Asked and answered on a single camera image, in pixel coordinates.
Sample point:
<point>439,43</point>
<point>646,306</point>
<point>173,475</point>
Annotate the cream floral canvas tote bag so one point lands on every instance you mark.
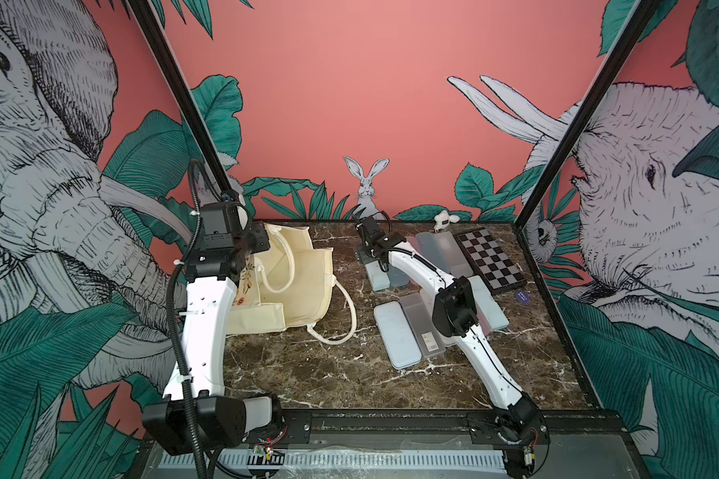
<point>288,286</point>

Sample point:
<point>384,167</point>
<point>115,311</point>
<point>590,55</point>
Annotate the small purple round sticker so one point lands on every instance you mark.
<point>522,297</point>

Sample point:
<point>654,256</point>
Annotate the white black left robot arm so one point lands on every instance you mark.
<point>195,415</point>

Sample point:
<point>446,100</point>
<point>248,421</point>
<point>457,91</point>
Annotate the translucent purple pink case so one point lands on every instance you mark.
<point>397,335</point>

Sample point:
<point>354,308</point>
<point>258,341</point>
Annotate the pale mint case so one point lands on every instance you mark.
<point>489,313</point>

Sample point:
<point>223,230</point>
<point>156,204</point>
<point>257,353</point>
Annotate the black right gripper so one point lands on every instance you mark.
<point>362,247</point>

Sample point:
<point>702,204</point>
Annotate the black front mounting rail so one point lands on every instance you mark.
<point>389,426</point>

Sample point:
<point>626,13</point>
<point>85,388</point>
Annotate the black white chessboard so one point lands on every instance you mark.
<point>490,262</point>

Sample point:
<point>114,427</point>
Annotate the small white toy figure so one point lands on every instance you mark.
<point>444,219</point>

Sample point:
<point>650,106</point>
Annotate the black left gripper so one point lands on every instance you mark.
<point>262,242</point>

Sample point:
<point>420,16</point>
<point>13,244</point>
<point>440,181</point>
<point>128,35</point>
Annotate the grey case with label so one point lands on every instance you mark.
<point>429,345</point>

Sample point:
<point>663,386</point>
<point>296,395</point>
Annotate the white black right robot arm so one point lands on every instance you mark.
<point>454,315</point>

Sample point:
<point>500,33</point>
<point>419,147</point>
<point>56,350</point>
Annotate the translucent white pencil case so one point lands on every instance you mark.
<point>457,263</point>

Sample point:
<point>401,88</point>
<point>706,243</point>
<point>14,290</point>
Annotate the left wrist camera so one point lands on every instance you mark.
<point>224,222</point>

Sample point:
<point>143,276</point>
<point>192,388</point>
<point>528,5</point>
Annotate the light teal case in bag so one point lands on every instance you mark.
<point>397,278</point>

